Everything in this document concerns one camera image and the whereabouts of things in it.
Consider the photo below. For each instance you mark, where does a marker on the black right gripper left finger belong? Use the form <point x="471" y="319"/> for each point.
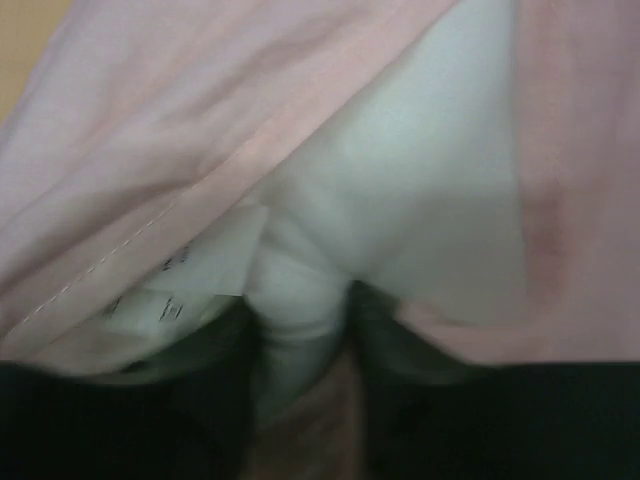
<point x="194" y="425"/>

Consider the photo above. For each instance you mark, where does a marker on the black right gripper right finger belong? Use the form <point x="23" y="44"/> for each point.
<point x="430" y="416"/>

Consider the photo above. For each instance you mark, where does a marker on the white pillow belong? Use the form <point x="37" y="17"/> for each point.
<point x="409" y="188"/>

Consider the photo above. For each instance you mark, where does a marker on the pink printed pillowcase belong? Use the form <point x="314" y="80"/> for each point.
<point x="145" y="122"/>

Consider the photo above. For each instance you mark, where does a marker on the white care label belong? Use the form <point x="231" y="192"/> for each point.
<point x="207" y="272"/>

